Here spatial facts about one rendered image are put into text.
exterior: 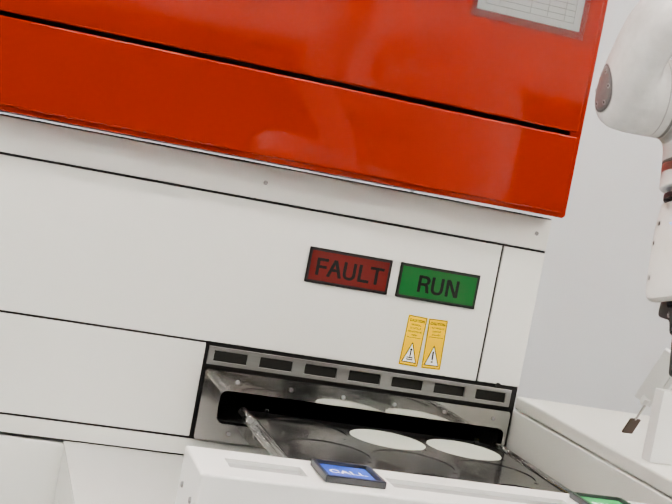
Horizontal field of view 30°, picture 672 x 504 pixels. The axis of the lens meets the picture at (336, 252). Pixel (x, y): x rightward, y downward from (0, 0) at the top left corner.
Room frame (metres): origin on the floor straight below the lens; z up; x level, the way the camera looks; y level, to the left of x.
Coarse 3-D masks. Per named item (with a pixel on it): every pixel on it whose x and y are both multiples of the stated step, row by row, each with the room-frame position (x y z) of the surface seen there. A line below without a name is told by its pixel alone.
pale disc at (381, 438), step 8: (352, 432) 1.61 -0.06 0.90; (360, 432) 1.62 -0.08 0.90; (368, 432) 1.63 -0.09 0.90; (376, 432) 1.64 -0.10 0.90; (384, 432) 1.65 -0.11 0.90; (368, 440) 1.58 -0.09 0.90; (376, 440) 1.59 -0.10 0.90; (384, 440) 1.60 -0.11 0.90; (392, 440) 1.61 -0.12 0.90; (400, 440) 1.62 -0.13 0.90; (408, 440) 1.63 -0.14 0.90; (416, 440) 1.64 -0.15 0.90; (400, 448) 1.57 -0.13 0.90; (408, 448) 1.58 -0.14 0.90; (416, 448) 1.59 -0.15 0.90; (424, 448) 1.60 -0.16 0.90
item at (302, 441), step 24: (288, 432) 1.53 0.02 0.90; (312, 432) 1.57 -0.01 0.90; (336, 432) 1.60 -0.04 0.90; (408, 432) 1.68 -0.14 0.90; (288, 456) 1.40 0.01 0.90; (312, 456) 1.43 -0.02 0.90; (336, 456) 1.46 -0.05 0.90; (360, 456) 1.48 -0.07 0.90; (384, 456) 1.51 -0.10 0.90; (408, 456) 1.53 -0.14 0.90; (432, 456) 1.56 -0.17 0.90; (456, 456) 1.58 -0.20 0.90; (504, 456) 1.64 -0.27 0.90; (480, 480) 1.47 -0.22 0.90; (504, 480) 1.50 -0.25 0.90; (528, 480) 1.53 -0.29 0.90
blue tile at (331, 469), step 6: (324, 468) 1.10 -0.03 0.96; (330, 468) 1.10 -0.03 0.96; (336, 468) 1.11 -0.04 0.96; (342, 468) 1.11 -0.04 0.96; (348, 468) 1.12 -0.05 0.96; (354, 468) 1.12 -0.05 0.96; (330, 474) 1.08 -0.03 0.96; (336, 474) 1.09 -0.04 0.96; (342, 474) 1.09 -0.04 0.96; (348, 474) 1.09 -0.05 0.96; (354, 474) 1.10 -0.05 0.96; (360, 474) 1.10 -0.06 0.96; (366, 474) 1.11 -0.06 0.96
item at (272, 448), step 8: (240, 408) 1.62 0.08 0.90; (240, 416) 1.61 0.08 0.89; (248, 416) 1.58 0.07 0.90; (248, 424) 1.56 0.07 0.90; (256, 424) 1.53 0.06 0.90; (256, 432) 1.51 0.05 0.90; (264, 432) 1.49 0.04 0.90; (264, 440) 1.47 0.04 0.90; (272, 448) 1.43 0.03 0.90; (280, 456) 1.39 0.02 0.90
